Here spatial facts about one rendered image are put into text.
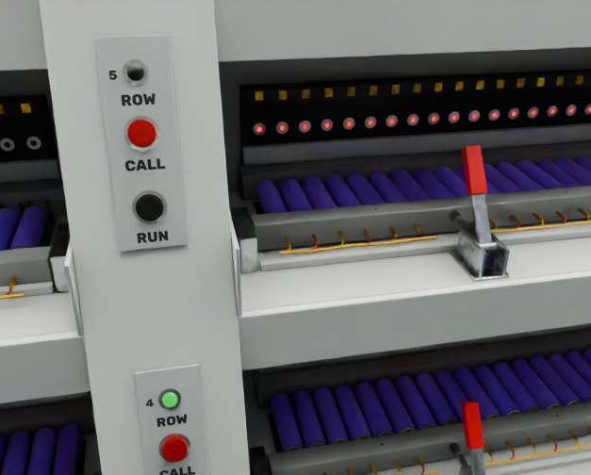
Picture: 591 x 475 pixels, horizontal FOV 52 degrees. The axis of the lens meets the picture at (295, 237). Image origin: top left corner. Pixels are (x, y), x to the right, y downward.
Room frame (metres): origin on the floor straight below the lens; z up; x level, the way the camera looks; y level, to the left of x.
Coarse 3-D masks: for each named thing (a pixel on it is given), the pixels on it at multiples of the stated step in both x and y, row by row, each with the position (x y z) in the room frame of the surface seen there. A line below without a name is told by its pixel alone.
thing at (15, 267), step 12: (0, 252) 0.40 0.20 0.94; (12, 252) 0.40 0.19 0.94; (24, 252) 0.40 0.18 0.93; (36, 252) 0.40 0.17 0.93; (48, 252) 0.40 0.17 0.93; (0, 264) 0.39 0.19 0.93; (12, 264) 0.39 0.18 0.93; (24, 264) 0.39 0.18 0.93; (36, 264) 0.39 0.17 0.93; (48, 264) 0.39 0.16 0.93; (0, 276) 0.39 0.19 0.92; (12, 276) 0.39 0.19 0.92; (24, 276) 0.39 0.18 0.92; (36, 276) 0.39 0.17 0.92; (48, 276) 0.39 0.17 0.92; (12, 288) 0.38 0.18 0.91
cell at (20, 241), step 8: (32, 208) 0.47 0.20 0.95; (40, 208) 0.47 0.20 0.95; (24, 216) 0.46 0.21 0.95; (32, 216) 0.46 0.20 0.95; (40, 216) 0.46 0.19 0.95; (24, 224) 0.44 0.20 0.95; (32, 224) 0.45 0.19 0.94; (40, 224) 0.45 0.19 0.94; (16, 232) 0.44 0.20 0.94; (24, 232) 0.43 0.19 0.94; (32, 232) 0.44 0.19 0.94; (40, 232) 0.45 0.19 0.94; (16, 240) 0.42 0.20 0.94; (24, 240) 0.42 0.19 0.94; (32, 240) 0.43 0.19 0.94; (40, 240) 0.44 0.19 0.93; (16, 248) 0.42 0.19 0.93
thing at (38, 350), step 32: (32, 160) 0.51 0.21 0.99; (64, 224) 0.43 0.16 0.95; (64, 256) 0.39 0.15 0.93; (64, 288) 0.39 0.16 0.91; (0, 320) 0.36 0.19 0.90; (32, 320) 0.36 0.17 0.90; (64, 320) 0.36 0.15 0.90; (0, 352) 0.34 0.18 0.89; (32, 352) 0.35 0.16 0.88; (64, 352) 0.35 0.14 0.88; (0, 384) 0.35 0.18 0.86; (32, 384) 0.35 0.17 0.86; (64, 384) 0.36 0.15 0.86
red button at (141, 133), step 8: (144, 120) 0.35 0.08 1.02; (128, 128) 0.35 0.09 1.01; (136, 128) 0.35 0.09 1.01; (144, 128) 0.35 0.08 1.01; (152, 128) 0.35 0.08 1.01; (128, 136) 0.35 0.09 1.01; (136, 136) 0.35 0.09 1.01; (144, 136) 0.35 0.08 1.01; (152, 136) 0.35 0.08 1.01; (136, 144) 0.35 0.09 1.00; (144, 144) 0.35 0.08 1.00
